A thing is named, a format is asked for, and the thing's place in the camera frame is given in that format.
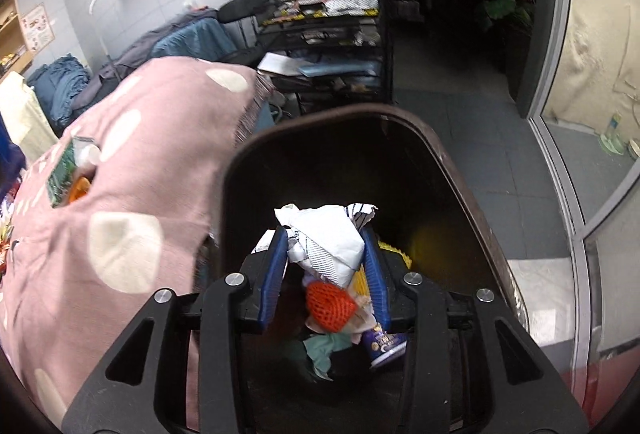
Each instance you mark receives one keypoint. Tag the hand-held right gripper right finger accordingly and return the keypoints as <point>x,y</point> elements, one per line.
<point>376,279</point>

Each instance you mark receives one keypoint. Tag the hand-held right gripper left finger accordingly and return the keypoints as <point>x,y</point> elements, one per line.
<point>272,279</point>

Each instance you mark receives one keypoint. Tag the yellow foam fruit net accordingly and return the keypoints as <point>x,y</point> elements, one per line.
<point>358,286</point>

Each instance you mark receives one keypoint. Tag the orange foam fruit net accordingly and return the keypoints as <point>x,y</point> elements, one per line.
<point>330,306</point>

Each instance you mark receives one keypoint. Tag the white wrapper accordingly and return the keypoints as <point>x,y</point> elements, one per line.
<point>325,239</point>

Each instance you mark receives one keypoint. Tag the purple snack bag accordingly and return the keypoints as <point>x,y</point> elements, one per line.
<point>382,344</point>

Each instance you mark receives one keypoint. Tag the teal wrapper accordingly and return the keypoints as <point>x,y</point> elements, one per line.
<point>325,349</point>

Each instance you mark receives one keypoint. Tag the dark brown trash bin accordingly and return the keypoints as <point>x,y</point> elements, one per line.
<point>350,154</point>

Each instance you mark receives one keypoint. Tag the pink polka dot blanket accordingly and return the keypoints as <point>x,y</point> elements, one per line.
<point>150,164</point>

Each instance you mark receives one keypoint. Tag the orange round packet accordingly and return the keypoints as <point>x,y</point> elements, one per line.
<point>80,189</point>

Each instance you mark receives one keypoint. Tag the white papers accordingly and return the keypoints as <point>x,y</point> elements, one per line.
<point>280,64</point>

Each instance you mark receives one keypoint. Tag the small white bottle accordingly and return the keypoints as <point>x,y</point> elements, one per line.
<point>87,155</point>

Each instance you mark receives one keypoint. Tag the green beverage carton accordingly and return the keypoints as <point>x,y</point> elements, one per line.
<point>60,174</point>

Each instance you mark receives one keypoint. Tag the pile of snack packets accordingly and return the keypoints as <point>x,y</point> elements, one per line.
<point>5,234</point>

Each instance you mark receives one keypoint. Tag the black stool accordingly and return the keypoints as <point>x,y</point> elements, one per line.
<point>245,6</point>

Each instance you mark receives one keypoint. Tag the small clear bottle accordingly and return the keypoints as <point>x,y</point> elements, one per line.
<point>612,134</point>

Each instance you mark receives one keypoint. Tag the blue blanket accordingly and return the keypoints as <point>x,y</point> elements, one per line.
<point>57,84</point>

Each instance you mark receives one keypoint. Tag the cream cloth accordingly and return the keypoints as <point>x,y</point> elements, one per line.
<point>25,114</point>

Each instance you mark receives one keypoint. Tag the green leafy plant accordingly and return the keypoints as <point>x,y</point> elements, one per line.
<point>502,4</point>

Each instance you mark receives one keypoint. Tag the wooden bookcase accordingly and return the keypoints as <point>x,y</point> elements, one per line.
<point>12,34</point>

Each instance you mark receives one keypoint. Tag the glass door with grey frame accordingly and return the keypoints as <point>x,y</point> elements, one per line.
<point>555,14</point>

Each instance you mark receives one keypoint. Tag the wall poster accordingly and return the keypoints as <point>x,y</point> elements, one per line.
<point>37,26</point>

